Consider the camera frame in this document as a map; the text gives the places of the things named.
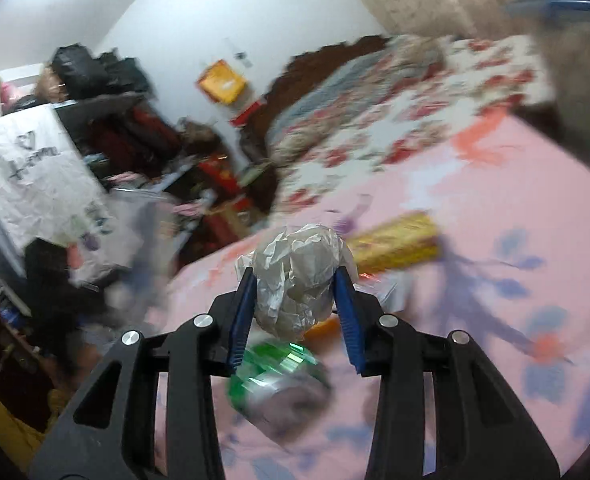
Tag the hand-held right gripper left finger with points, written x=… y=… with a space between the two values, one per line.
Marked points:
x=240 y=320

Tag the orange wall decoration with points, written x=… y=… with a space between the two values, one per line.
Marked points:
x=222 y=82

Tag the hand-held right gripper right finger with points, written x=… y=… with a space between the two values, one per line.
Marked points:
x=347 y=320

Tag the yellow cardboard box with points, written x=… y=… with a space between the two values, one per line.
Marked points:
x=395 y=245

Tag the dark wooden headboard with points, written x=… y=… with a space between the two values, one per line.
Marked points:
x=315 y=57

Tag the white bag with black scribble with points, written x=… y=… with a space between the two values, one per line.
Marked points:
x=25 y=170

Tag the clear blue-lidded storage box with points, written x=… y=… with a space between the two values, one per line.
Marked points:
x=550 y=7

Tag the pink printed bedsheet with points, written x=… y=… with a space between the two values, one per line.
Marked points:
x=475 y=200

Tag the white red-flowered quilt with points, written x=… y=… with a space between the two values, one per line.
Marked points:
x=400 y=125

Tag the black bags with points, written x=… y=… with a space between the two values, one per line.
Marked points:
x=80 y=70

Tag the folded patterned quilt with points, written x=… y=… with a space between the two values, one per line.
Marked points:
x=325 y=95

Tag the white paper ball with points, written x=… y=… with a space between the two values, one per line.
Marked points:
x=295 y=270

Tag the person's mustard clothing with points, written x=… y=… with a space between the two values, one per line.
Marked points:
x=5 y=425

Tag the orange wrapper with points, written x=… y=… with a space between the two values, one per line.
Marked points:
x=322 y=330

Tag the beige leaf-patterned curtain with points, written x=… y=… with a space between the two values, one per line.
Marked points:
x=425 y=0

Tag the cluttered shelf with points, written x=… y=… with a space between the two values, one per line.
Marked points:
x=140 y=130

